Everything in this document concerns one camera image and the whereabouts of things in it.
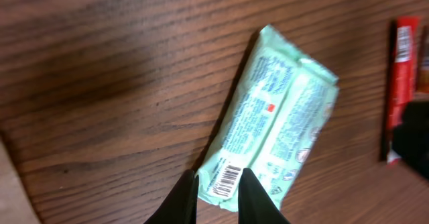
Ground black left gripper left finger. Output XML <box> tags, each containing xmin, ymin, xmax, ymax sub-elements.
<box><xmin>144</xmin><ymin>170</ymin><xmax>199</xmax><ymax>224</ymax></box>

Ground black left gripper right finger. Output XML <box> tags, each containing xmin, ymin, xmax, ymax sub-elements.
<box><xmin>238</xmin><ymin>168</ymin><xmax>290</xmax><ymax>224</ymax></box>

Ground red snack stick packet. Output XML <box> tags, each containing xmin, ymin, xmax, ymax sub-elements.
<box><xmin>385</xmin><ymin>16</ymin><xmax>420</xmax><ymax>165</ymax></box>

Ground orange Kleenex tissue box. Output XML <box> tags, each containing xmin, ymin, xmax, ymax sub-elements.
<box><xmin>416</xmin><ymin>25</ymin><xmax>428</xmax><ymax>93</ymax></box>

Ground teal Kleenex tissue pack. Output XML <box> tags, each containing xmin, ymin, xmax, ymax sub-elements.
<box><xmin>197</xmin><ymin>25</ymin><xmax>339</xmax><ymax>212</ymax></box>

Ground brown snack pouch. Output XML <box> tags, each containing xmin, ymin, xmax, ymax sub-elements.
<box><xmin>1</xmin><ymin>142</ymin><xmax>40</xmax><ymax>224</ymax></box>

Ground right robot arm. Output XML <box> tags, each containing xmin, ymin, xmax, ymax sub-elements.
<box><xmin>392</xmin><ymin>101</ymin><xmax>428</xmax><ymax>180</ymax></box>

